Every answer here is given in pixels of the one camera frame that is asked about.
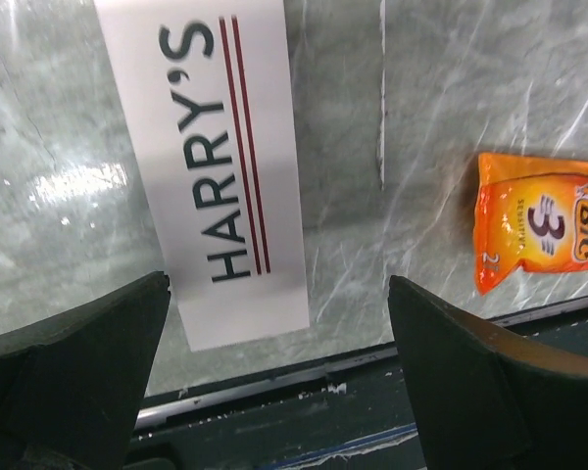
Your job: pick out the white Harry's razor box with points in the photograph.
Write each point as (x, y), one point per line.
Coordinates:
(206, 95)

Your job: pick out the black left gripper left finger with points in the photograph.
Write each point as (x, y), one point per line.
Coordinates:
(72, 385)

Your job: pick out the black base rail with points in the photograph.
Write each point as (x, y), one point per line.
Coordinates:
(347, 411)

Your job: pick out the orange BIC razor pack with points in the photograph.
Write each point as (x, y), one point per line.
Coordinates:
(530, 213)

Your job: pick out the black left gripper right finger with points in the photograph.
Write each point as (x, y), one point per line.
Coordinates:
(484, 397)

